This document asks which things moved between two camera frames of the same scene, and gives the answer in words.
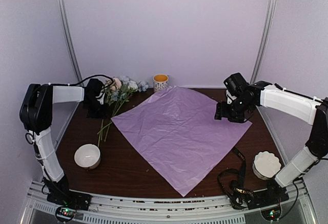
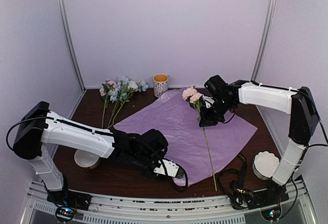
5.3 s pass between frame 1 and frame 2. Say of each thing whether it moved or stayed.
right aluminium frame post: stayed
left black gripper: moved
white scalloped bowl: stayed
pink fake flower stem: moved
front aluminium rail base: stayed
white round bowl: stayed
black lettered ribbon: stayed
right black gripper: moved
